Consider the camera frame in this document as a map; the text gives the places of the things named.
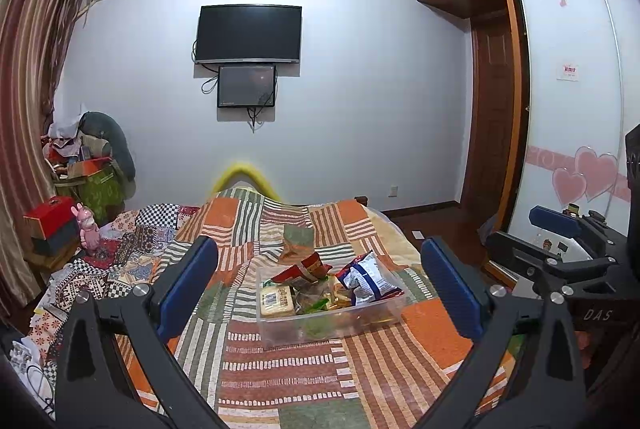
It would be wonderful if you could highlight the beige biscuit pack with barcode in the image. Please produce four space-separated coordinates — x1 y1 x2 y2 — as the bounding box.
259 285 295 319

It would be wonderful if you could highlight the red blue white snack bag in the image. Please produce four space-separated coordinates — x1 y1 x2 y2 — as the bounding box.
335 251 404 305

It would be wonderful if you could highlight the yellow noodle snack bag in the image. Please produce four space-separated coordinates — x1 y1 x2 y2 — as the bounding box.
321 276 352 311

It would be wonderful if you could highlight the brown wafer biscuit pack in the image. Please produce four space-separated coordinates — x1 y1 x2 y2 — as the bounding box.
271 253 332 288

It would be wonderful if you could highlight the patchwork striped bed blanket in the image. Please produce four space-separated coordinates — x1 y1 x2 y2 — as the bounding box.
22 188 472 428

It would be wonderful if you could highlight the dark blue box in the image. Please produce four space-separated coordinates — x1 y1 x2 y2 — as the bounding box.
32 221 79 257

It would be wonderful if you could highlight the pink plush toy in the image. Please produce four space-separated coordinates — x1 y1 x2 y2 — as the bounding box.
70 202 101 253

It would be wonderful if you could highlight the red gift box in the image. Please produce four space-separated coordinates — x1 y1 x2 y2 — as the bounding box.
23 196 75 241

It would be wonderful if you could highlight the white sliding wardrobe door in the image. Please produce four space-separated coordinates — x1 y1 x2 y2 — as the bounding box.
509 0 639 243

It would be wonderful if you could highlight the green patterned box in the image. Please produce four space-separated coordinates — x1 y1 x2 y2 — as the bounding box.
54 163 125 227

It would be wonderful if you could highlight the clear plastic storage box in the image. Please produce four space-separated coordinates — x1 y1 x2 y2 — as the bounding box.
256 267 409 348

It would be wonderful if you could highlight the grey green cushion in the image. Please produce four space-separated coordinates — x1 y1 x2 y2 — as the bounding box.
79 111 136 182

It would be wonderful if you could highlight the striped red curtain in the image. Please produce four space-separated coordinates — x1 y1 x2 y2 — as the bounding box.
1 0 84 316

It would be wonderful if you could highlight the yellow curved bed rail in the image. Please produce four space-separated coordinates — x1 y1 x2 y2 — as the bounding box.
210 162 281 201

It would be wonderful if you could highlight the small wall monitor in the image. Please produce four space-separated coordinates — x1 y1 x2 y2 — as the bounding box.
217 65 277 108

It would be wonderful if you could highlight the large wall television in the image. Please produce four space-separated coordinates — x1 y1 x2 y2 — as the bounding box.
193 4 303 65

